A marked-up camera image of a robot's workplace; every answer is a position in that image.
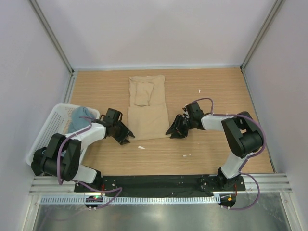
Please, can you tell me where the white slotted cable duct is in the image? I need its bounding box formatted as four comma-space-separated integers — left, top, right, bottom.
40, 194, 220, 205

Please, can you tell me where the blue grey t shirt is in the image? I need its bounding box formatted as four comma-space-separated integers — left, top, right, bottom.
67, 106, 96, 134

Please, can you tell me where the aluminium frame rail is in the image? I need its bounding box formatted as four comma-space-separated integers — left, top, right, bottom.
29, 173, 292, 195

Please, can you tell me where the black t shirt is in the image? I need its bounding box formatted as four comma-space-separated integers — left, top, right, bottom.
31, 147, 47, 176

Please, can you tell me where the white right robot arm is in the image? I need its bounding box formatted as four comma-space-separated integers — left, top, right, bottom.
166, 101, 266, 191

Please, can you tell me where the left aluminium corner post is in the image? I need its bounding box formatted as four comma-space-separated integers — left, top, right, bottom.
28, 0, 75, 76

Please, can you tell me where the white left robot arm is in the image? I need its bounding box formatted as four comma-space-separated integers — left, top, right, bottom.
31, 108, 135, 193

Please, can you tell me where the white plastic laundry basket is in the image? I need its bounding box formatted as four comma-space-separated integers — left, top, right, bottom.
26, 103, 99, 166

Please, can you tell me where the beige t shirt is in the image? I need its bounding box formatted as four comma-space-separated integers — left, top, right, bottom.
128, 75, 170, 141

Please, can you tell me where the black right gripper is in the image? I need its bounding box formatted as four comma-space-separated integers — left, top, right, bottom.
167, 114, 194, 139

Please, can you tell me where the right aluminium corner post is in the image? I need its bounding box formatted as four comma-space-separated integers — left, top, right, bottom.
240, 0, 286, 72

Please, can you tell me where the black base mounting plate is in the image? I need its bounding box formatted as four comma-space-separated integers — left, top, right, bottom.
74, 174, 246, 198

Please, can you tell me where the aluminium corner post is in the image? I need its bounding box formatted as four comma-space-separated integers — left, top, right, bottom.
240, 0, 286, 72
28, 0, 75, 76

